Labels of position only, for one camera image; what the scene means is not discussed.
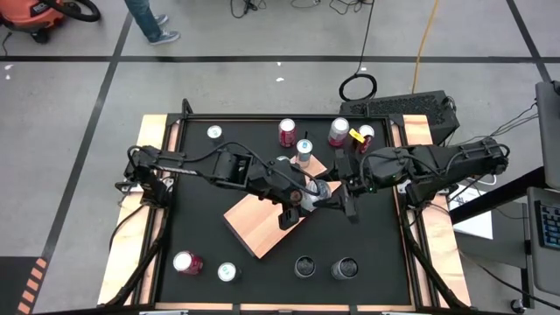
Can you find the black stand beam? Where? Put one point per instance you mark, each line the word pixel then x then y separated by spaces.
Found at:
pixel 499 197

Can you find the black perforated computer case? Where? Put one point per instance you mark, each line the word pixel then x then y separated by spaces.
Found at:
pixel 407 107

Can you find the grey monitor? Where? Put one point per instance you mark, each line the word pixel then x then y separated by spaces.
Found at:
pixel 550 131

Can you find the dark red black can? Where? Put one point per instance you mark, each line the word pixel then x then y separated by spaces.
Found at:
pixel 366 130

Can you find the black mat orange stripes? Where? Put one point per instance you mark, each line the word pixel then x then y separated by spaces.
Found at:
pixel 13 284

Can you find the black aluminium table frame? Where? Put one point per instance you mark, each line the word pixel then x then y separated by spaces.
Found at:
pixel 262 116

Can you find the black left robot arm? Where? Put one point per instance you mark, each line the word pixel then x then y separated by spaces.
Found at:
pixel 271 184

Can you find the grey stand base plate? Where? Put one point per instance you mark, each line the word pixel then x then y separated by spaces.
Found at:
pixel 503 236

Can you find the black caster wheel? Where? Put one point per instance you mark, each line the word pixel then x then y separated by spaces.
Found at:
pixel 517 305

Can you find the grey console blue keys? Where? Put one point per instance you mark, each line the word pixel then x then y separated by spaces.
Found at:
pixel 551 223

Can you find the white paper sheet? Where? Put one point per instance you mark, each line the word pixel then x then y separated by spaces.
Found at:
pixel 477 225

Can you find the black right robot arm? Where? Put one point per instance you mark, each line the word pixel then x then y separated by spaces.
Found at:
pixel 437 159

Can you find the silver Celsius can black lid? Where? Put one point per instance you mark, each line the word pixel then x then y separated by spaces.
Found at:
pixel 345 268
pixel 305 267

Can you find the red Coca-Cola can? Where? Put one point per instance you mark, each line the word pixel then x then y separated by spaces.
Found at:
pixel 287 127

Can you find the crimson can silver lid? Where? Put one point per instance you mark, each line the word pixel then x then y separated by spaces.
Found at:
pixel 183 261

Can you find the black frame bracket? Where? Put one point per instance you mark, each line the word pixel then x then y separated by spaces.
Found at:
pixel 183 108

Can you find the slim can teal logo lid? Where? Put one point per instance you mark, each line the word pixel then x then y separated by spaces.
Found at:
pixel 226 271
pixel 304 146
pixel 214 131

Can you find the person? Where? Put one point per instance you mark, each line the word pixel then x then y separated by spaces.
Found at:
pixel 144 22

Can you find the orange shop vacuum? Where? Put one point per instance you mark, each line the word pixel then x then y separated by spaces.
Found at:
pixel 26 13

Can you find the silver metal bracket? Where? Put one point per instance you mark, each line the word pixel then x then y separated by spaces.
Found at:
pixel 129 189
pixel 401 186

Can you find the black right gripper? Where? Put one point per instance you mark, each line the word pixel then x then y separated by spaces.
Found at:
pixel 350 184

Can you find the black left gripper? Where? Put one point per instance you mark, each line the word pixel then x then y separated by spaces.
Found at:
pixel 289 219

